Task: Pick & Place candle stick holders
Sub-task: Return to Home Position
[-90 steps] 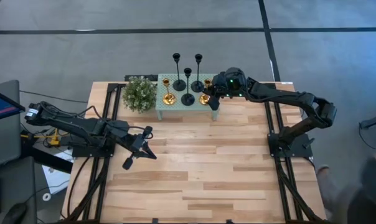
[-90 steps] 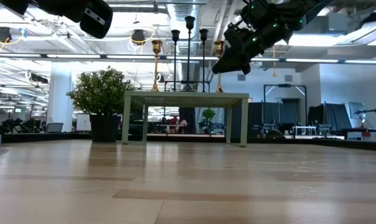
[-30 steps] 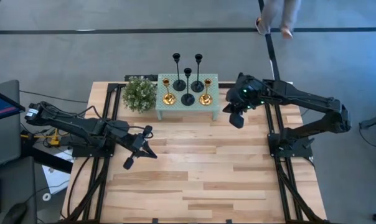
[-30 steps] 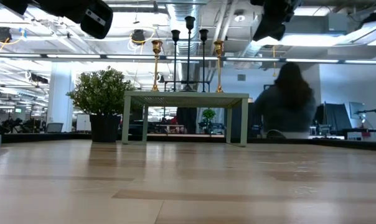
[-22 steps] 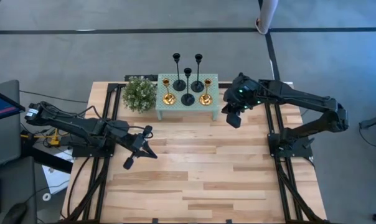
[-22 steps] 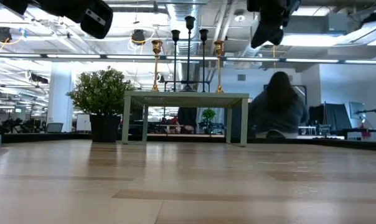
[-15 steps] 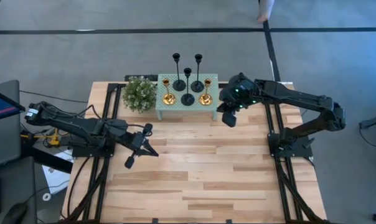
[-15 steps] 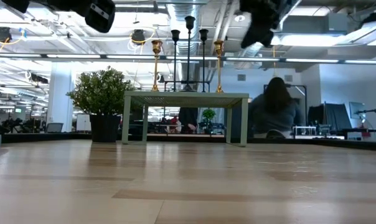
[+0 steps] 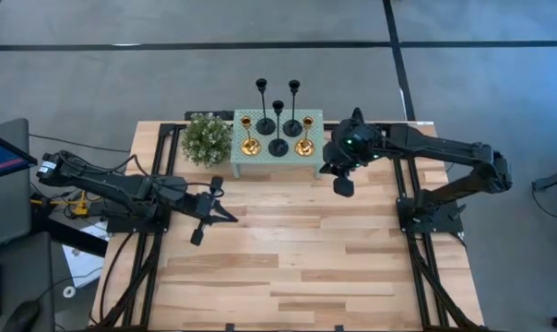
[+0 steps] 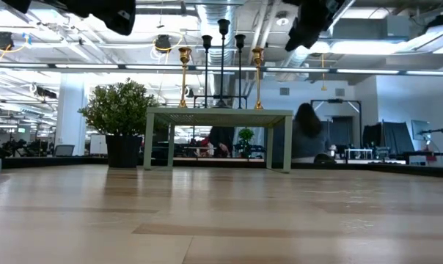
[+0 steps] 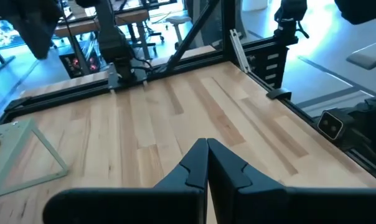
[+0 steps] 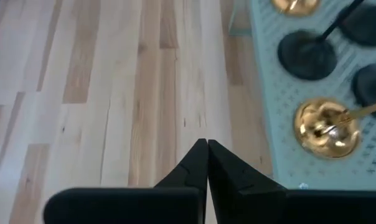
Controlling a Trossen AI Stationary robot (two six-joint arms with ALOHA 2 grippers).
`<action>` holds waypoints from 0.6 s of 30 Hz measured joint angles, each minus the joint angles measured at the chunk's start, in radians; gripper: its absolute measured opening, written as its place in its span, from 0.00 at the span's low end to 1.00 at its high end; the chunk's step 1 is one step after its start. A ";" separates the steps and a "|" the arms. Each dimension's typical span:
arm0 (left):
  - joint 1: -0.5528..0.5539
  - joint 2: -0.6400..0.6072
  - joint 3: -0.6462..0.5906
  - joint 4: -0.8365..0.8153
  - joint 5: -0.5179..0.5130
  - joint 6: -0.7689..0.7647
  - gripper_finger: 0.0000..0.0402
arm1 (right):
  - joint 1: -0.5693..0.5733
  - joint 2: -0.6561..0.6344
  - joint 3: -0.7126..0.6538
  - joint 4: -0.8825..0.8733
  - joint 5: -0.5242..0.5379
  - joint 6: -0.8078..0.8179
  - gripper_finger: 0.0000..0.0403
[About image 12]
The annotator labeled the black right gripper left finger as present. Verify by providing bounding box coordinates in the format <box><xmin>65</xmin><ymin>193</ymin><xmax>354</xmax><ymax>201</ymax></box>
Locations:
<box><xmin>43</xmin><ymin>138</ymin><xmax>209</xmax><ymax>224</ymax></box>

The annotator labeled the gold candlestick holder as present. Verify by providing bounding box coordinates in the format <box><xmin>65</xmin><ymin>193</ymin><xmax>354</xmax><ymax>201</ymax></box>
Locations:
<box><xmin>293</xmin><ymin>96</ymin><xmax>376</xmax><ymax>160</ymax></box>
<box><xmin>270</xmin><ymin>0</ymin><xmax>321</xmax><ymax>17</ymax></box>

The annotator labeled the black candlestick holder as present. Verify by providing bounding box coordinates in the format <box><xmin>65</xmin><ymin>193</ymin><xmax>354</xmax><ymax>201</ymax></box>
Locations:
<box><xmin>277</xmin><ymin>0</ymin><xmax>366</xmax><ymax>82</ymax></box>
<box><xmin>351</xmin><ymin>63</ymin><xmax>376</xmax><ymax>121</ymax></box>
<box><xmin>337</xmin><ymin>1</ymin><xmax>376</xmax><ymax>48</ymax></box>

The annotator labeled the mint green perforated metal shelf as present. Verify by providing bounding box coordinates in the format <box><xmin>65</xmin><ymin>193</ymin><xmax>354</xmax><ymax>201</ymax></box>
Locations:
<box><xmin>228</xmin><ymin>0</ymin><xmax>376</xmax><ymax>191</ymax></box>

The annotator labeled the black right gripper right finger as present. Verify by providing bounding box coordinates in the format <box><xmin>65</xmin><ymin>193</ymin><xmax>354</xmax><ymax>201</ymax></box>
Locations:
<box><xmin>207</xmin><ymin>139</ymin><xmax>376</xmax><ymax>224</ymax></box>

